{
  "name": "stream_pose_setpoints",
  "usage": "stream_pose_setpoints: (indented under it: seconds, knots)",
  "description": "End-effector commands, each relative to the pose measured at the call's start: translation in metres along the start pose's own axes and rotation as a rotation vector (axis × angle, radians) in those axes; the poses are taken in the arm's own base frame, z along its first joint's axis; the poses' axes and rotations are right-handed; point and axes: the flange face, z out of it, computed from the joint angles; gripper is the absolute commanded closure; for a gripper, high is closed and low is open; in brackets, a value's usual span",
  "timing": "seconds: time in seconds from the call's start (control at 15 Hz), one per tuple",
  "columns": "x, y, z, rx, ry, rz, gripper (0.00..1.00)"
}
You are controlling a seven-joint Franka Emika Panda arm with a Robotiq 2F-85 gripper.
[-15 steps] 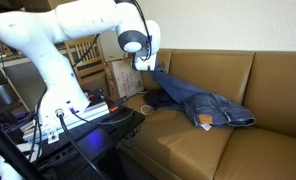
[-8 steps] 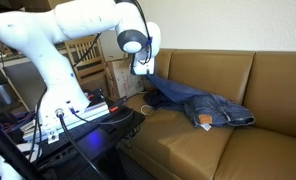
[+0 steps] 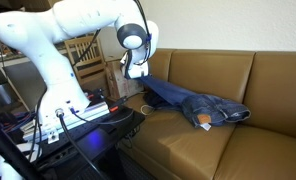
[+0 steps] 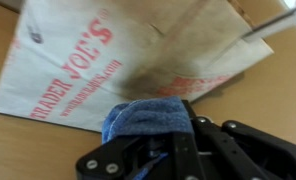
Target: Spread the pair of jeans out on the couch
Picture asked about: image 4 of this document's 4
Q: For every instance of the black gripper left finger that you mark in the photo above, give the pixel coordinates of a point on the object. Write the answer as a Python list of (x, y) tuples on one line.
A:
[(98, 156)]

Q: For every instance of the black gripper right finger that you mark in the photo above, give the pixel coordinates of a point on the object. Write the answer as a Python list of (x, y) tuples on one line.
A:
[(221, 150)]

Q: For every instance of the blue denim jeans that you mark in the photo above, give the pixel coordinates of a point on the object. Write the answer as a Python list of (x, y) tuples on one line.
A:
[(148, 116)]

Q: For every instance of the Trader Joe's paper bag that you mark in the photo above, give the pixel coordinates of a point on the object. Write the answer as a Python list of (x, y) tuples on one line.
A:
[(88, 50)]

